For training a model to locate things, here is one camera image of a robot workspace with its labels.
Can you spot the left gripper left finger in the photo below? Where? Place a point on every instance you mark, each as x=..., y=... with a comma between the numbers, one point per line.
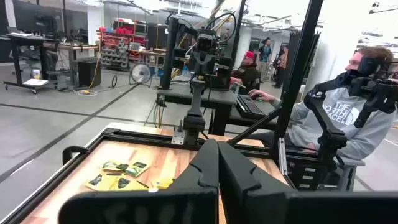
x=205, y=168

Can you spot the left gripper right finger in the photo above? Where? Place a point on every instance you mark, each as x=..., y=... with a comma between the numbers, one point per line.
x=236, y=174

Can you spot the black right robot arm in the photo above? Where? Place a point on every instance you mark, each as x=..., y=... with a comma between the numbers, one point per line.
x=195, y=102

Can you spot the person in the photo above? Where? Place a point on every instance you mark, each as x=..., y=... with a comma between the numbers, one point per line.
x=367, y=137
x=264, y=56
x=247, y=74
x=281, y=65

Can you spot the round floor fan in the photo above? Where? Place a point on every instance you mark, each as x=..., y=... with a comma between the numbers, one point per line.
x=140, y=74

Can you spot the black keyboard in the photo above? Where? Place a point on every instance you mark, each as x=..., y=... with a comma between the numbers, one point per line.
x=250, y=107

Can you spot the grey black leader stand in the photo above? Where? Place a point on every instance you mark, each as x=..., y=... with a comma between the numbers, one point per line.
x=306, y=179

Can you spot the rack with red bins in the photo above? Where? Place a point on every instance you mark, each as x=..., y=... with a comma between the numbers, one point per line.
x=121, y=46

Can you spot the black bin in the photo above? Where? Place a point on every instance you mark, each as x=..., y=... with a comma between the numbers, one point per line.
x=88, y=73

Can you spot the wooden work table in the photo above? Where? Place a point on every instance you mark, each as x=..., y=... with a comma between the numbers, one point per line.
x=71, y=46

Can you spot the white paper sheet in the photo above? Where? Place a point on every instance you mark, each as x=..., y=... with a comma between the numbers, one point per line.
x=35, y=82

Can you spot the black monitor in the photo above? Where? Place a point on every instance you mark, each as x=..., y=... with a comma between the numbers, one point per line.
x=31, y=15

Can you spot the black rolling desk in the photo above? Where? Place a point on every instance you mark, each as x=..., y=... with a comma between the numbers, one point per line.
x=17, y=62

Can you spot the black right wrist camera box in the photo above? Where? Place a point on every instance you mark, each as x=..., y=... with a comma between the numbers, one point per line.
x=206, y=43

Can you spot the silver metal bracket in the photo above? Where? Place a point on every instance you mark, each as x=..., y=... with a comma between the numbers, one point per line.
x=178, y=137

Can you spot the black aluminium table frame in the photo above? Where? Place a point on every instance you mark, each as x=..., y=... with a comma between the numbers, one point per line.
x=146, y=139

